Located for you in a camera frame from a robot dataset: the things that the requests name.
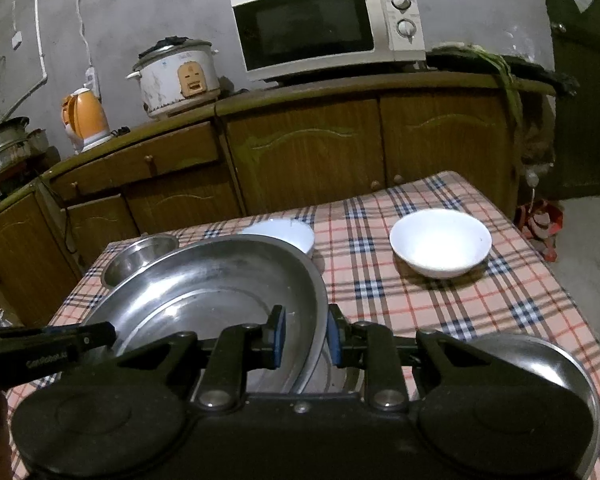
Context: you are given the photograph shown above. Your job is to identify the wooden kitchen cabinet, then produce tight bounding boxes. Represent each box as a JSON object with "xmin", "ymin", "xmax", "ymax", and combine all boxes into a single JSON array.
[{"xmin": 0, "ymin": 70, "xmax": 556, "ymax": 328}]

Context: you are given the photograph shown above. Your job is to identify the white rice cooker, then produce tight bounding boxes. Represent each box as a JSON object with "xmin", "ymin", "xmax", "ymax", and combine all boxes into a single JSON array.
[{"xmin": 126, "ymin": 36, "xmax": 221, "ymax": 120}]

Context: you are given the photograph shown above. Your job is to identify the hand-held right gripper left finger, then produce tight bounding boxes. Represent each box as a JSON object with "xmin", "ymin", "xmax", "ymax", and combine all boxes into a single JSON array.
[{"xmin": 111, "ymin": 305, "xmax": 287, "ymax": 410}]

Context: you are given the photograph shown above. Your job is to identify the plaid tablecloth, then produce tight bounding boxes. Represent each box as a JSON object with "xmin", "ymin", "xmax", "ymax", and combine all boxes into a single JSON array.
[{"xmin": 5, "ymin": 170, "xmax": 600, "ymax": 480}]

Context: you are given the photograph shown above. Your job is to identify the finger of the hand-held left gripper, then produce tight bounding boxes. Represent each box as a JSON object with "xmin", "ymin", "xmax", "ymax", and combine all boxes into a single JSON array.
[{"xmin": 42, "ymin": 322, "xmax": 117, "ymax": 353}]

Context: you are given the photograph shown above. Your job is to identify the steel steamer pot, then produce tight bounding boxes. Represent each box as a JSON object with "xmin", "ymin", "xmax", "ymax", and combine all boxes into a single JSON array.
[{"xmin": 0, "ymin": 116, "xmax": 48, "ymax": 181}]

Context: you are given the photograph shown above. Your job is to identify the deep white bowl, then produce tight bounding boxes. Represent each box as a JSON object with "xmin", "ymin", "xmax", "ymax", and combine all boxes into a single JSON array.
[{"xmin": 240, "ymin": 218, "xmax": 315, "ymax": 258}]

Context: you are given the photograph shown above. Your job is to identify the large steel plate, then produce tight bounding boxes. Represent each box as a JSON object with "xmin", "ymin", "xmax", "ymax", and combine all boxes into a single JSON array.
[{"xmin": 80, "ymin": 237, "xmax": 329, "ymax": 396}]

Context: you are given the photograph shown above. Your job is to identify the red bag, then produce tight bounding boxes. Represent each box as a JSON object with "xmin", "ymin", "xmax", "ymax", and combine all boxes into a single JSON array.
[{"xmin": 515, "ymin": 200, "xmax": 563, "ymax": 261}]

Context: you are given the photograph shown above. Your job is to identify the shallow white bowl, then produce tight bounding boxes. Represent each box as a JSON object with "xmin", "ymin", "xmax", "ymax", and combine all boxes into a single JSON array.
[{"xmin": 389, "ymin": 209, "xmax": 493, "ymax": 279}]

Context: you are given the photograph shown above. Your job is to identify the brown cloth bag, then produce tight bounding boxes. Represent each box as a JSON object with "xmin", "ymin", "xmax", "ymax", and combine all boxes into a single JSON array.
[{"xmin": 517, "ymin": 95, "xmax": 556, "ymax": 166}]

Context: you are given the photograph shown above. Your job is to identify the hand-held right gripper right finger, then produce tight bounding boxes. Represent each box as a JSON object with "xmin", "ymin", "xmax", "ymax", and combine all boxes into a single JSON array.
[{"xmin": 327, "ymin": 304, "xmax": 506, "ymax": 410}]

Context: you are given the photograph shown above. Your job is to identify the steel bowl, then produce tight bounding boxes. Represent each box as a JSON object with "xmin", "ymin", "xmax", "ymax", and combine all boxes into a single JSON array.
[{"xmin": 101, "ymin": 233, "xmax": 180, "ymax": 288}]

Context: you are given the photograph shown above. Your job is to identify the white microwave oven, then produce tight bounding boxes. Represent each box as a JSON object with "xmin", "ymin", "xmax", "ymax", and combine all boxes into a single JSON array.
[{"xmin": 231, "ymin": 0, "xmax": 427, "ymax": 83}]

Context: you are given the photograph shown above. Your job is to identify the dark green door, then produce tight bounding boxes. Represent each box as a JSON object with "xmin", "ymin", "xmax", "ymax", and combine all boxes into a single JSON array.
[{"xmin": 535, "ymin": 0, "xmax": 600, "ymax": 201}]

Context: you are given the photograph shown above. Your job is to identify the orange electric kettle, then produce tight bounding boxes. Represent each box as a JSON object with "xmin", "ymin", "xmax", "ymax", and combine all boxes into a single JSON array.
[{"xmin": 61, "ymin": 88, "xmax": 113, "ymax": 155}]

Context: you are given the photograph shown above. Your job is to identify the medium steel plate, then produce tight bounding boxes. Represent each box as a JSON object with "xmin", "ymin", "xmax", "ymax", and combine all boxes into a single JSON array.
[{"xmin": 300, "ymin": 335, "xmax": 600, "ymax": 480}]

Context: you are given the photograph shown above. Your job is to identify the dark flat tray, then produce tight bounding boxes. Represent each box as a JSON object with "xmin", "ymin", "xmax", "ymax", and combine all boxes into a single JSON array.
[{"xmin": 425, "ymin": 45, "xmax": 578, "ymax": 96}]

